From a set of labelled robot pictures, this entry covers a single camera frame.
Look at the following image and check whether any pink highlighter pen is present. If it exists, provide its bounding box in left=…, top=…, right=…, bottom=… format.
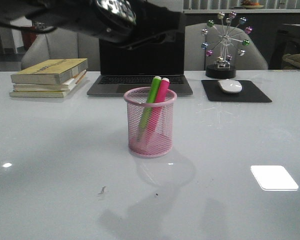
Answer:
left=146, top=77, right=171, bottom=143

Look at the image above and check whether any green highlighter pen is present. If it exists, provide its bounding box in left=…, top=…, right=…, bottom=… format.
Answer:
left=137, top=76, right=162, bottom=142

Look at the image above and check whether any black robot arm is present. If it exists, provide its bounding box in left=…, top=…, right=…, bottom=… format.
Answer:
left=0, top=0, right=186, bottom=50

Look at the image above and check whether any pink mesh pen holder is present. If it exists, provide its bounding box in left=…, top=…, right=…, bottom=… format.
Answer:
left=123, top=87, right=177, bottom=158

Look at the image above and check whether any grey laptop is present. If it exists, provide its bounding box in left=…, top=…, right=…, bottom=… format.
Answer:
left=87, top=33, right=193, bottom=97

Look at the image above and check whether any white computer mouse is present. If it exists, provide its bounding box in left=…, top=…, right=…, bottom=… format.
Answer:
left=217, top=79, right=243, bottom=94

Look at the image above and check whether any grey chair right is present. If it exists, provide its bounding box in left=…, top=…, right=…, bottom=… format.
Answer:
left=184, top=23, right=268, bottom=71

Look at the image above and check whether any grey chair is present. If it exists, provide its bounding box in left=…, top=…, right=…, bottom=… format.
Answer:
left=21, top=28, right=101, bottom=72
left=184, top=23, right=268, bottom=71

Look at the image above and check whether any middle white book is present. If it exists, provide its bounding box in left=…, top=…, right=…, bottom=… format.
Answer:
left=13, top=70, right=87, bottom=92

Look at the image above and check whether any black mouse pad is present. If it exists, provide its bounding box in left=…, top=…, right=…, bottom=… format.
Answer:
left=201, top=79, right=273, bottom=104

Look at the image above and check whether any top yellow book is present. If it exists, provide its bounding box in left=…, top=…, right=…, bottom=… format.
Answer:
left=10, top=58, right=88, bottom=85

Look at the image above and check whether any yellow book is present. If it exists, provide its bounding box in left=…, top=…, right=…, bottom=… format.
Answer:
left=9, top=82, right=81, bottom=98
left=10, top=58, right=88, bottom=85

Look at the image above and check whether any ferris wheel desk ornament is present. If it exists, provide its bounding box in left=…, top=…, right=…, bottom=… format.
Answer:
left=200, top=11, right=253, bottom=79

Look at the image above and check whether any grey chair left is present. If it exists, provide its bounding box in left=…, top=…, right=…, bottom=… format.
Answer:
left=21, top=28, right=101, bottom=72

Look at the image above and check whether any bottom yellow book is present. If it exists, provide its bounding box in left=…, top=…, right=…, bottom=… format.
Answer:
left=9, top=82, right=81, bottom=98

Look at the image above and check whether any fruit bowl on counter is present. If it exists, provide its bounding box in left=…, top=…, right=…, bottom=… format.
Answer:
left=240, top=0, right=264, bottom=10

